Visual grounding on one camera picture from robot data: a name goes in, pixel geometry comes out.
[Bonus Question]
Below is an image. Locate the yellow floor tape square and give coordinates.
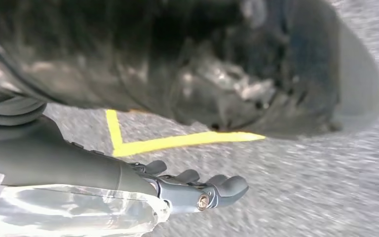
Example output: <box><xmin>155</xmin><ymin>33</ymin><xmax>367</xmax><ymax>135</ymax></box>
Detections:
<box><xmin>105</xmin><ymin>109</ymin><xmax>266</xmax><ymax>158</ymax></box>

